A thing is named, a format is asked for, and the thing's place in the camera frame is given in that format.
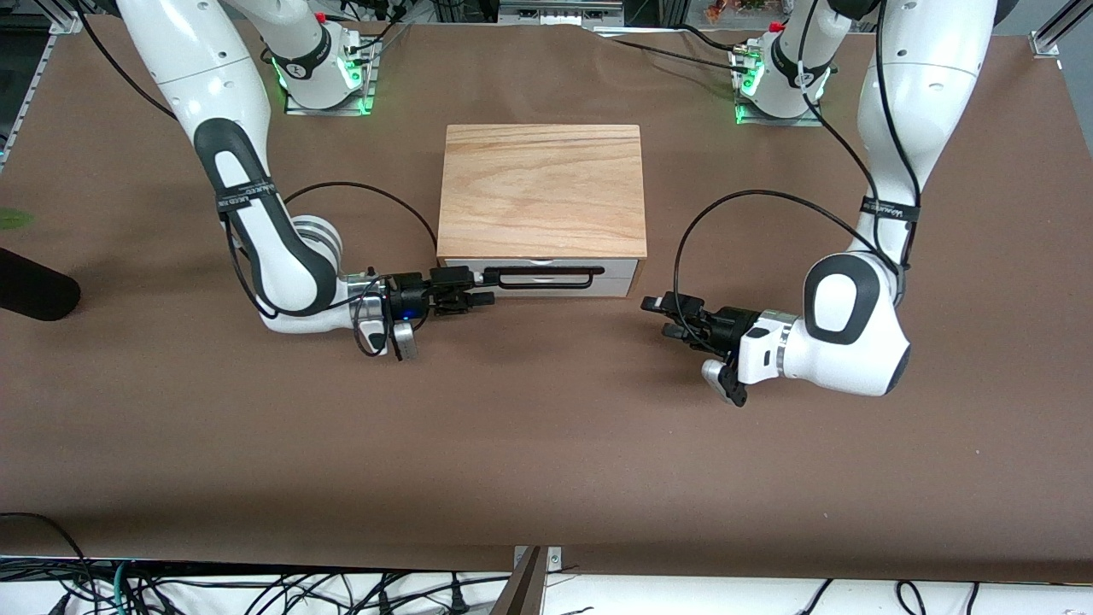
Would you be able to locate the black cylindrical object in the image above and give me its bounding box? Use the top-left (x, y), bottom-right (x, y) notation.
top-left (0, 248), bottom-right (83, 322)

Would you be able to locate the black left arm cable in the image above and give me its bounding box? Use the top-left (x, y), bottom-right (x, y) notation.
top-left (673, 0), bottom-right (923, 355)

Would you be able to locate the black cable on table cover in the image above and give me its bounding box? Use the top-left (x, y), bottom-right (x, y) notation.
top-left (598, 24), bottom-right (752, 73)

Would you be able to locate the grey equipment box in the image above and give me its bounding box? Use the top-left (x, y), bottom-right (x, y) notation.
top-left (498, 0), bottom-right (626, 25)

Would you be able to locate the black strap on right arm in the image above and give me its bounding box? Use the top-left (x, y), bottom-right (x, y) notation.
top-left (215, 184), bottom-right (283, 214)

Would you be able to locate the aluminium frame rail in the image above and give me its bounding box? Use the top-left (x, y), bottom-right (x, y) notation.
top-left (1029, 0), bottom-right (1093, 59)
top-left (0, 0), bottom-right (86, 172)

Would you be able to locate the black strap on left arm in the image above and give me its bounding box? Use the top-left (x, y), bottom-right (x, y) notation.
top-left (861, 196), bottom-right (921, 225)

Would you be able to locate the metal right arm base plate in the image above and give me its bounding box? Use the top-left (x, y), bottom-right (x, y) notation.
top-left (284, 34), bottom-right (377, 116)

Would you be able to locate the black tangled cable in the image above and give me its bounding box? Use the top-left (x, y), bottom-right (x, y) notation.
top-left (128, 571), bottom-right (513, 615)

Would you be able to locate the white-fronted drawer with black handle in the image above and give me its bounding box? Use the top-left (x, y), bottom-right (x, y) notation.
top-left (444, 259), bottom-right (637, 291)

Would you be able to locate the black strap on arm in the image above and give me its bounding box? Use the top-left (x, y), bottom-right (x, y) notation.
top-left (861, 196), bottom-right (921, 225)
top-left (215, 184), bottom-right (283, 214)

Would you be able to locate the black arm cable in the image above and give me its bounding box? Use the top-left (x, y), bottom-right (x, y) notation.
top-left (673, 0), bottom-right (923, 355)
top-left (81, 0), bottom-right (439, 360)

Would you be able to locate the black looped cable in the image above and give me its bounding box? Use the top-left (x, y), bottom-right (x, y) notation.
top-left (0, 511), bottom-right (91, 615)

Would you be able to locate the brown paper table cover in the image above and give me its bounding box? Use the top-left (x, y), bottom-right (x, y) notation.
top-left (0, 15), bottom-right (1093, 586)

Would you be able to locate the wooden drawer cabinet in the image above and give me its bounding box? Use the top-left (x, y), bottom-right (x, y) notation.
top-left (436, 124), bottom-right (650, 300)

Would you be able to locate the teal cable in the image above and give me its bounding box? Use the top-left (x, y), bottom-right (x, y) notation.
top-left (81, 559), bottom-right (133, 615)

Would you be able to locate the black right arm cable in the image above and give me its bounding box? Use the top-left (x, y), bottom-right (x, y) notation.
top-left (81, 0), bottom-right (439, 360)

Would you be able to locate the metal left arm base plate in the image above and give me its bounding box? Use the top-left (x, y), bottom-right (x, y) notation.
top-left (734, 43), bottom-right (825, 127)

